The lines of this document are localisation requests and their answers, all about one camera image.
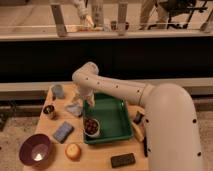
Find green plastic tray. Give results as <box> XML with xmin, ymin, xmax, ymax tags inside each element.
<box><xmin>83</xmin><ymin>93</ymin><xmax>133</xmax><ymax>145</ymax></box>

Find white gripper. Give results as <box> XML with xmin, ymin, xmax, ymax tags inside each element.
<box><xmin>73</xmin><ymin>89</ymin><xmax>95</xmax><ymax>107</ymax></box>

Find black office chair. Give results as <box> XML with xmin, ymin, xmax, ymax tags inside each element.
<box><xmin>162</xmin><ymin>0</ymin><xmax>208</xmax><ymax>30</ymax></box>

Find round yellow bread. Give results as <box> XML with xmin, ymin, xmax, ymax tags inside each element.
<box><xmin>65</xmin><ymin>143</ymin><xmax>81</xmax><ymax>160</ymax></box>

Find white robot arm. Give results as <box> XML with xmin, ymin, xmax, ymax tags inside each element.
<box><xmin>72</xmin><ymin>62</ymin><xmax>204</xmax><ymax>171</ymax></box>

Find black rectangular block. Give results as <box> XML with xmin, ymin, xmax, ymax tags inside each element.
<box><xmin>111</xmin><ymin>153</ymin><xmax>135</xmax><ymax>168</ymax></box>

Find small grey-blue towel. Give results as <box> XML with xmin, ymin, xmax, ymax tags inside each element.
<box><xmin>65</xmin><ymin>103</ymin><xmax>82</xmax><ymax>117</ymax></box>

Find blue sponge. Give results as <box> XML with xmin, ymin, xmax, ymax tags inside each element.
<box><xmin>53</xmin><ymin>122</ymin><xmax>74</xmax><ymax>143</ymax></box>

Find small metal can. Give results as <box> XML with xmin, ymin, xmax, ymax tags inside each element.
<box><xmin>43</xmin><ymin>105</ymin><xmax>56</xmax><ymax>119</ymax></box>

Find cup of dark berries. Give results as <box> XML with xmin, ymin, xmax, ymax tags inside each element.
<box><xmin>83</xmin><ymin>118</ymin><xmax>100</xmax><ymax>138</ymax></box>

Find blue-grey cup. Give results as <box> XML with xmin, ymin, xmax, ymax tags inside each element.
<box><xmin>51</xmin><ymin>84</ymin><xmax>64</xmax><ymax>99</ymax></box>

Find purple bowl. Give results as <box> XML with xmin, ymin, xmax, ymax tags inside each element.
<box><xmin>19</xmin><ymin>134</ymin><xmax>52</xmax><ymax>166</ymax></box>

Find wooden table railing posts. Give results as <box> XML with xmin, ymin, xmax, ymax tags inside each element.
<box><xmin>50</xmin><ymin>0</ymin><xmax>213</xmax><ymax>37</ymax></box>

